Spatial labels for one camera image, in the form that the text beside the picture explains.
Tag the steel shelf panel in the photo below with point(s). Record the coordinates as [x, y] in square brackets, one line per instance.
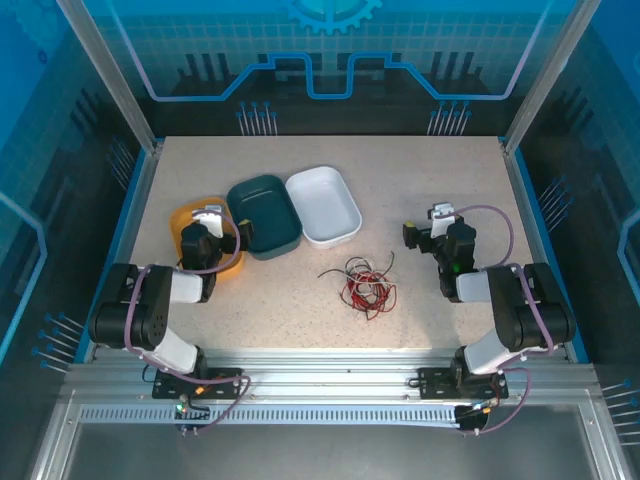
[325, 455]

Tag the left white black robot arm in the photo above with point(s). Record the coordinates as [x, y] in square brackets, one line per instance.
[150, 300]

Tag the aluminium mounting rail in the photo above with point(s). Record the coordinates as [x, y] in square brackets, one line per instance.
[325, 370]

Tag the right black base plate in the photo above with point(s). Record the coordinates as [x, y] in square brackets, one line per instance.
[435, 382]

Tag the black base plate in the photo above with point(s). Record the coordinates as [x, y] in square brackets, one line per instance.
[435, 382]
[225, 382]

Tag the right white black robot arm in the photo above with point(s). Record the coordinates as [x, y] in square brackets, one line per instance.
[515, 300]

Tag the aluminium table side rail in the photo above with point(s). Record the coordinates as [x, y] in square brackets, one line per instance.
[135, 215]
[525, 215]

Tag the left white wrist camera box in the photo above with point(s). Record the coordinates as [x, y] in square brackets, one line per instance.
[212, 220]

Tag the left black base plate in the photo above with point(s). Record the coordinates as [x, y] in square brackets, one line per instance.
[225, 382]

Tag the white plastic tray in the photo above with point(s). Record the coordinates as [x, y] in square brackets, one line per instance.
[325, 200]

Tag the yellow plastic tray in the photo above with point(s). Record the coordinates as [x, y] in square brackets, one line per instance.
[235, 272]

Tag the aluminium frame post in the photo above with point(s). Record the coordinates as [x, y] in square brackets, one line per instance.
[112, 75]
[550, 75]

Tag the dark teal plastic tray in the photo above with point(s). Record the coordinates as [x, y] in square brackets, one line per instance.
[265, 210]

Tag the black wiring connector cluster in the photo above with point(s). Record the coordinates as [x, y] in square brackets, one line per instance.
[190, 415]
[475, 420]

